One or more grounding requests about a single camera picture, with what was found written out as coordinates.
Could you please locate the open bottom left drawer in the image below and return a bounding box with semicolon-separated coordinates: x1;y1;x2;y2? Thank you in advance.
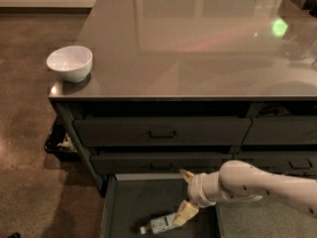
100;176;222;238

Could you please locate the dark grey drawer cabinet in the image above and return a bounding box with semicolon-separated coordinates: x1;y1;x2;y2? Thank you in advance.
50;0;317;187

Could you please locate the white ceramic bowl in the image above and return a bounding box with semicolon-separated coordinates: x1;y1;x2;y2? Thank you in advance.
47;46;93;82

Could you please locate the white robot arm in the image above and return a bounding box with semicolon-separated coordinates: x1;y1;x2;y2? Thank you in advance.
173;160;317;227

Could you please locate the middle right drawer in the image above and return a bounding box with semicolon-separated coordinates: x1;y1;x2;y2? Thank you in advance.
233;151;317;174

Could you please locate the clear plastic water bottle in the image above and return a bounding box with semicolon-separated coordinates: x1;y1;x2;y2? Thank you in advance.
140;213;176;235

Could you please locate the top right drawer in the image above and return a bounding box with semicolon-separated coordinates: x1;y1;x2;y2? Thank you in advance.
244;116;317;146

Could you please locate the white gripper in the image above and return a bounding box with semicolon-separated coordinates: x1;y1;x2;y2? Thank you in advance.
172;169;220;227

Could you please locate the black bin beside cabinet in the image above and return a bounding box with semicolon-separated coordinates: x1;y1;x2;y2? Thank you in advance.
44;118;80;162

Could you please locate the middle left drawer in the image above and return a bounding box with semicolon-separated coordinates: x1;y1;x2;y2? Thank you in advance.
90;152;232;175

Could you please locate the top left drawer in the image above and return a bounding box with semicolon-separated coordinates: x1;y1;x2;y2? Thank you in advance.
73;117;252;147

